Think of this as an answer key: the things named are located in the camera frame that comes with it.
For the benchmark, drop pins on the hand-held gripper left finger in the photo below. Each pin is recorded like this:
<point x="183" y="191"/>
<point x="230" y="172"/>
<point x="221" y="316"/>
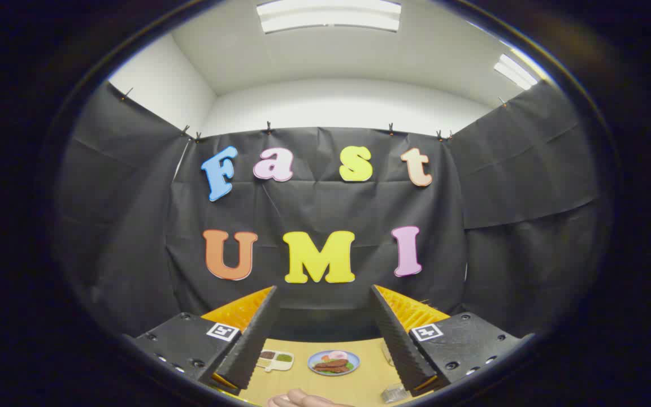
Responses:
<point x="249" y="350"/>

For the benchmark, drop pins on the white divided condiment dish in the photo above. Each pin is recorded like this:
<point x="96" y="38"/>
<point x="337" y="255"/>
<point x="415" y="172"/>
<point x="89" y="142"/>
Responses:
<point x="280" y="359"/>

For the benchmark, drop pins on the long ceiling light panel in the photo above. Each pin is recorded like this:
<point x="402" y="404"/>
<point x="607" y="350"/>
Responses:
<point x="328" y="16"/>

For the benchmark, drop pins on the brown meat strip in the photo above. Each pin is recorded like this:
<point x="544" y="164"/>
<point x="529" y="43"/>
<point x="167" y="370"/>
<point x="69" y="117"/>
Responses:
<point x="330" y="369"/>
<point x="331" y="363"/>

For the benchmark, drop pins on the pink ham slice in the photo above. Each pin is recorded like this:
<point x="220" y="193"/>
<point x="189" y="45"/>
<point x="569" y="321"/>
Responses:
<point x="338" y="355"/>

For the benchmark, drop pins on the blue plate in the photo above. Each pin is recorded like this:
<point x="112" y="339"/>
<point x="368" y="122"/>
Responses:
<point x="317" y="370"/>

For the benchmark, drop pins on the pink plate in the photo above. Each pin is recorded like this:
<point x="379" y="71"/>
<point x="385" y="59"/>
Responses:
<point x="314" y="400"/>

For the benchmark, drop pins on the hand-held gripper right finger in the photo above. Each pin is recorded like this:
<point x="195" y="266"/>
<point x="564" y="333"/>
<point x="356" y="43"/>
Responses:
<point x="399" y="345"/>

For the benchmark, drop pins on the small ceiling light panel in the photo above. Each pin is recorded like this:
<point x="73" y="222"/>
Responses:
<point x="515" y="72"/>

